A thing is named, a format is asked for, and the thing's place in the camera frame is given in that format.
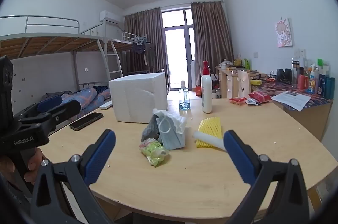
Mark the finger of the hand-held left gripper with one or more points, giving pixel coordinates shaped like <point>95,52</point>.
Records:
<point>66,110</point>
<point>48,103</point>

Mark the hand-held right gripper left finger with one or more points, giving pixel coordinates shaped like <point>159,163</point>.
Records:
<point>101,155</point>

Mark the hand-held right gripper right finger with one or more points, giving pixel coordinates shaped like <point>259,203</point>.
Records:
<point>237,152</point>

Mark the yellow foam fruit net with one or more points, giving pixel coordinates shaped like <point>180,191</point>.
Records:
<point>208,127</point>

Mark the green plastic wrapper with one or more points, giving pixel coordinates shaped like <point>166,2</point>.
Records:
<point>154,151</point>

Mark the grey sock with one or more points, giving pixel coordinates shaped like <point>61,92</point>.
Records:
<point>150,130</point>

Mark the white foam box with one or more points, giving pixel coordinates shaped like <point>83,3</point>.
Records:
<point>132,97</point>

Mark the blue face mask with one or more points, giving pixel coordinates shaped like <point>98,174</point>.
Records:
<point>171,138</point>

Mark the person's left hand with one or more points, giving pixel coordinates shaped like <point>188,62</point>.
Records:
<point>34,167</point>

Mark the black smartphone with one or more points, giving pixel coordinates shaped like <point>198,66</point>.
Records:
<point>85,121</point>

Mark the blue orange quilt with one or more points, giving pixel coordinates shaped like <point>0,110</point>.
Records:
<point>87,97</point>

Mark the white remote control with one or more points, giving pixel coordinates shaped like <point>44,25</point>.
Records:
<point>105,105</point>

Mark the red snack packet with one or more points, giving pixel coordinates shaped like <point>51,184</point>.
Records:
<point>260,96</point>
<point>237,100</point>

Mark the white snack packet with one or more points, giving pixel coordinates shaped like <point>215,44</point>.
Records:
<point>252,101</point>

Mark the white lotion bottle red pump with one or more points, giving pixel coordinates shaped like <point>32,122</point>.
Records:
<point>206,94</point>

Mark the metal bunk bed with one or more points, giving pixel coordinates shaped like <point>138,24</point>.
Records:
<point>124,44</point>
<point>52,37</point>

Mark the wooden chair smiley backrest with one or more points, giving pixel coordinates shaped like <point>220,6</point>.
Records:
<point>244,83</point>

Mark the wooden desk with drawers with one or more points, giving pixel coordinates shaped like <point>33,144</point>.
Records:
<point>227,81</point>

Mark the yellow cloth roll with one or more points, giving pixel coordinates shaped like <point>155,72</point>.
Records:
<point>255,82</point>

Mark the orange bag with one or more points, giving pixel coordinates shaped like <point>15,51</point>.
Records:
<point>198,91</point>

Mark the blue spray bottle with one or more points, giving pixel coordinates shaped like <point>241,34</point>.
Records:
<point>184,102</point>

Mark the printed paper sheet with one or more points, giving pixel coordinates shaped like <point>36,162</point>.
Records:
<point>290,99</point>

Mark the patterned tablecloth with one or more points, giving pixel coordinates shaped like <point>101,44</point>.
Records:
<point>274,86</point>

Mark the green packet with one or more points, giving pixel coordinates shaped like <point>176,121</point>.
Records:
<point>247,64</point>

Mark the hanging dark clothes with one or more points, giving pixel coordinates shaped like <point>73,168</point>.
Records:
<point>138,48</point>

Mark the white air conditioner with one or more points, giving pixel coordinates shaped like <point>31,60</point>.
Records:
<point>109,16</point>

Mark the group of toiletry bottles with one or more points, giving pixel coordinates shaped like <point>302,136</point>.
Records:
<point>314,81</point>

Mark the glass balcony door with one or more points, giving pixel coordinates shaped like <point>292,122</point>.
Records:
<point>177,54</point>

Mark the brown curtain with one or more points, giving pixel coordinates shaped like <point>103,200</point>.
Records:
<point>211,33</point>
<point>148,25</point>

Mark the pink cartoon wall poster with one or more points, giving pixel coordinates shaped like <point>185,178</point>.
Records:
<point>284,32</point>

